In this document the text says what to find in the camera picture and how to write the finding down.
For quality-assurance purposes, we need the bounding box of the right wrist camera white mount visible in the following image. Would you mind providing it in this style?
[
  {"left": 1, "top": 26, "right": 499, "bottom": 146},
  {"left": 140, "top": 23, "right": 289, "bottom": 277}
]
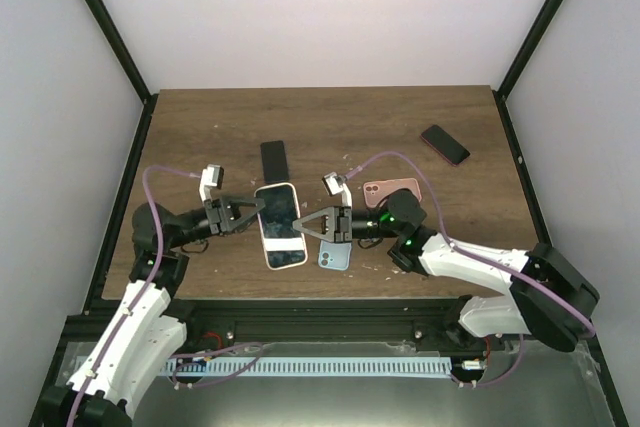
[{"left": 322, "top": 172, "right": 353, "bottom": 207}]

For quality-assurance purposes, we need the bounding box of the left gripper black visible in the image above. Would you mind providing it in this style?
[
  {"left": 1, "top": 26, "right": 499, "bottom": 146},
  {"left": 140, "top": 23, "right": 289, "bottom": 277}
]
[{"left": 169, "top": 196, "right": 270, "bottom": 250}]

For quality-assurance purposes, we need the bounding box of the blue phone black screen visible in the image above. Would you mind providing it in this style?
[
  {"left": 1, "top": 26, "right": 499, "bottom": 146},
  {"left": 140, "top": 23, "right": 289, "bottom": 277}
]
[{"left": 260, "top": 140, "right": 290, "bottom": 185}]

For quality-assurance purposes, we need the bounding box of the light blue phone case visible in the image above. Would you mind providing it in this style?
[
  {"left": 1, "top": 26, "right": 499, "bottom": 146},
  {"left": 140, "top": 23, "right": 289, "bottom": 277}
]
[{"left": 317, "top": 240, "right": 352, "bottom": 271}]

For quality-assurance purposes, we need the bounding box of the black frame post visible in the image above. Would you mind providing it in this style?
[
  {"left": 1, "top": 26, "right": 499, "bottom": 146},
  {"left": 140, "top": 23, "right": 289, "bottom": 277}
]
[
  {"left": 497, "top": 0, "right": 564, "bottom": 99},
  {"left": 84, "top": 0, "right": 152, "bottom": 104}
]

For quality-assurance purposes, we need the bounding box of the right black table edge rail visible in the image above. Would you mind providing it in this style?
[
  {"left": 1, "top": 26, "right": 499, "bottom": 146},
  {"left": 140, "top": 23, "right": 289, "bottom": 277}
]
[{"left": 492, "top": 91, "right": 551, "bottom": 243}]

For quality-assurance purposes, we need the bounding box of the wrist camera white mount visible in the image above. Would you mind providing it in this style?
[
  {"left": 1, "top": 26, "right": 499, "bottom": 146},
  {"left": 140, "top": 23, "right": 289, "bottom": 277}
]
[
  {"left": 322, "top": 172, "right": 353, "bottom": 207},
  {"left": 199, "top": 164, "right": 224, "bottom": 202}
]

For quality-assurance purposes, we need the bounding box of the black table edge rail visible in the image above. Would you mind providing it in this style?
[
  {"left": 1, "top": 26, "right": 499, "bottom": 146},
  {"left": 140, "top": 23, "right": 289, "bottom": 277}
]
[
  {"left": 492, "top": 91, "right": 551, "bottom": 243},
  {"left": 82, "top": 93, "right": 159, "bottom": 315}
]

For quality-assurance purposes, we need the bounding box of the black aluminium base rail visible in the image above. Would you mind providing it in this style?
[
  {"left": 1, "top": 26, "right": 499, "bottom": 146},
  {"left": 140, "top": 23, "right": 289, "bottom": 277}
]
[{"left": 186, "top": 298, "right": 502, "bottom": 354}]

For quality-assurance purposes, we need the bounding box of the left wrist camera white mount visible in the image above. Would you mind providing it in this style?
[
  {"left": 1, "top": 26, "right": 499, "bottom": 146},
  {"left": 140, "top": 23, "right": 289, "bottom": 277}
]
[{"left": 199, "top": 164, "right": 224, "bottom": 202}]

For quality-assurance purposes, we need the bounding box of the white phone black screen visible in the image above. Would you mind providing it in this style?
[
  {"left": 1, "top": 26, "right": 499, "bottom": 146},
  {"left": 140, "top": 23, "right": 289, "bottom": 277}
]
[{"left": 255, "top": 182, "right": 308, "bottom": 271}]

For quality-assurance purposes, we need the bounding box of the red phone black screen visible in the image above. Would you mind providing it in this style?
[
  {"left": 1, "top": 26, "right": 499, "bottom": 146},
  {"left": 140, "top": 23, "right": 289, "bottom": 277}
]
[{"left": 420, "top": 124, "right": 470, "bottom": 166}]

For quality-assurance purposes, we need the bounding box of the pink phone case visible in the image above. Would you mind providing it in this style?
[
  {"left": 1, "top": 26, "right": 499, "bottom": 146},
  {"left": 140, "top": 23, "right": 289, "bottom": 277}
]
[{"left": 362, "top": 178, "right": 422, "bottom": 208}]

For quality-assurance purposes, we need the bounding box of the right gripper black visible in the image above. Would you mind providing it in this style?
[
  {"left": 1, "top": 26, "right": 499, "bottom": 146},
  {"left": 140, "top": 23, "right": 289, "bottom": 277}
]
[{"left": 293, "top": 206, "right": 401, "bottom": 244}]

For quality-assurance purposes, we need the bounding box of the right black frame post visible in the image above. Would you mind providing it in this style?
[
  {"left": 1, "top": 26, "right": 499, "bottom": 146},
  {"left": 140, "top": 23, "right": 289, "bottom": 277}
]
[{"left": 497, "top": 0, "right": 564, "bottom": 99}]

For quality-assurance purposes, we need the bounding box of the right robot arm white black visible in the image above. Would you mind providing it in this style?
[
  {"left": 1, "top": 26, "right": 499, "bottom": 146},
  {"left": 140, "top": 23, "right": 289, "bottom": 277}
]
[{"left": 293, "top": 189, "right": 600, "bottom": 352}]

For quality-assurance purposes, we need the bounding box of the left black frame post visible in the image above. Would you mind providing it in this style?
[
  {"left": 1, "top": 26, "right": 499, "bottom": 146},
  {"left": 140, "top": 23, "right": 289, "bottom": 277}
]
[{"left": 84, "top": 0, "right": 152, "bottom": 104}]

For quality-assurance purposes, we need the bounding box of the light blue slotted cable duct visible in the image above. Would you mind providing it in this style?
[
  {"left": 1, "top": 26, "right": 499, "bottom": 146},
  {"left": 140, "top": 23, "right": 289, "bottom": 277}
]
[{"left": 176, "top": 357, "right": 452, "bottom": 379}]

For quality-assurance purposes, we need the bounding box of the beige phone case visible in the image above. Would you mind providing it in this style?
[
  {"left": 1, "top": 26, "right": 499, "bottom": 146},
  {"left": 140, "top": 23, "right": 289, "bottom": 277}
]
[{"left": 253, "top": 182, "right": 308, "bottom": 272}]

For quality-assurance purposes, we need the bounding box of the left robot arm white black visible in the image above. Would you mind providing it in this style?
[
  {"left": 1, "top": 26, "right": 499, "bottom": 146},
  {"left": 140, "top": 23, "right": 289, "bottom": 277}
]
[{"left": 39, "top": 196, "right": 265, "bottom": 426}]

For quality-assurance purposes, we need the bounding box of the left black table edge rail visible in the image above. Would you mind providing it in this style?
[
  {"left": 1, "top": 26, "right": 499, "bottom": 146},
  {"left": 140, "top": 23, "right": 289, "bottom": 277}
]
[{"left": 82, "top": 93, "right": 159, "bottom": 315}]

